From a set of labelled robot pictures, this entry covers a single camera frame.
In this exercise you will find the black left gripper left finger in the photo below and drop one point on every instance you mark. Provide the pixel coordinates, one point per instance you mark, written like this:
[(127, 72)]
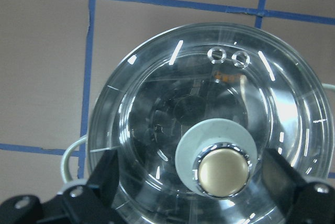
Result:
[(88, 203)]

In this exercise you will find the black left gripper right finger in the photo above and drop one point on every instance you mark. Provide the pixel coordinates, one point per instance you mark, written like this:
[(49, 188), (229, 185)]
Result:
[(298, 199)]

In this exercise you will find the glass pot lid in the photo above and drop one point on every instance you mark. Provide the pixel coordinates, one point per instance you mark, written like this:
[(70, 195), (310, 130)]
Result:
[(191, 112)]

